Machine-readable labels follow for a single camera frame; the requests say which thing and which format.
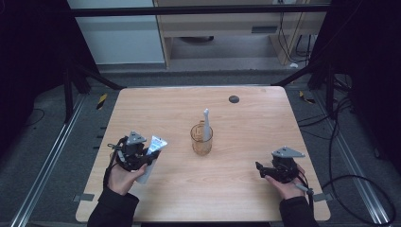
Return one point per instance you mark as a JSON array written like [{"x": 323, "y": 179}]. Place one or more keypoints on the person's left hand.
[{"x": 121, "y": 179}]

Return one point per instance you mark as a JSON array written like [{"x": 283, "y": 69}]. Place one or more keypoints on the white cabinet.
[{"x": 119, "y": 38}]

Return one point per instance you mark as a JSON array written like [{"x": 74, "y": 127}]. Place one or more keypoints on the white electric toothbrush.
[{"x": 206, "y": 124}]

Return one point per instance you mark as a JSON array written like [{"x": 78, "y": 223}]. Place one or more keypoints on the black horizontal frame bar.
[{"x": 189, "y": 11}]

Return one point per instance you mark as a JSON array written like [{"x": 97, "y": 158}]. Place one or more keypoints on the person's right hand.
[{"x": 288, "y": 189}]

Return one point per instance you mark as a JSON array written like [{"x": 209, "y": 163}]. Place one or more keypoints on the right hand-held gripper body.
[{"x": 285, "y": 164}]

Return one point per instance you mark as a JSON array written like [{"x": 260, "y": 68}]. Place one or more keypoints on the small white floor object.
[{"x": 293, "y": 65}]

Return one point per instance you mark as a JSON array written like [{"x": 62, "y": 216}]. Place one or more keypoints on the white toothpaste tube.
[{"x": 156, "y": 145}]

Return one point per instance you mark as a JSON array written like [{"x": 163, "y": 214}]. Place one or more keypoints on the yellow and black floor tape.
[
  {"x": 306, "y": 97},
  {"x": 101, "y": 101}
]

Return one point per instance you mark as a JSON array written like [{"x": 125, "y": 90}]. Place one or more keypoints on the dark round table grommet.
[{"x": 234, "y": 99}]

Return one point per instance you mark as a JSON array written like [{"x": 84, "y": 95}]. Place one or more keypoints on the grey tape piece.
[
  {"x": 83, "y": 197},
  {"x": 323, "y": 197}
]

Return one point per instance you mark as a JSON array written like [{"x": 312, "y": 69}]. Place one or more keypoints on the black metal stand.
[
  {"x": 320, "y": 72},
  {"x": 67, "y": 94}
]

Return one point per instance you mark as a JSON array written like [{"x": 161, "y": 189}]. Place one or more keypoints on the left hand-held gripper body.
[{"x": 132, "y": 151}]

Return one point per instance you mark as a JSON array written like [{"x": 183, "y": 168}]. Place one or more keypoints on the amber glass cup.
[{"x": 201, "y": 145}]

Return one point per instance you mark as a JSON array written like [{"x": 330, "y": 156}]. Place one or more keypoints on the metal floor rail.
[
  {"x": 356, "y": 176},
  {"x": 47, "y": 164}
]

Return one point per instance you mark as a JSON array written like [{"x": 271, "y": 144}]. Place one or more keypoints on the light wooden desk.
[{"x": 220, "y": 26}]

